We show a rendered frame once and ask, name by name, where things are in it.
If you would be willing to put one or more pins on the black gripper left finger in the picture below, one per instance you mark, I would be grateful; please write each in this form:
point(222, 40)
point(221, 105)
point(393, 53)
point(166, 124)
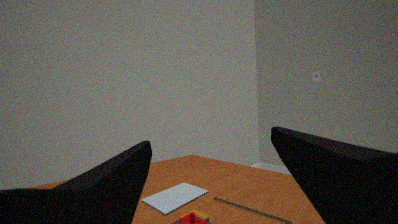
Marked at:
point(106, 194)

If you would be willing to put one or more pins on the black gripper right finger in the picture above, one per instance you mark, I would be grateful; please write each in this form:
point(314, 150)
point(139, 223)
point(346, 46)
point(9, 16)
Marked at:
point(345, 183)

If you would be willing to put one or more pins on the light grey flat rectangular mat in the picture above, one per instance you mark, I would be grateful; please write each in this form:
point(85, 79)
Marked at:
point(173, 198)

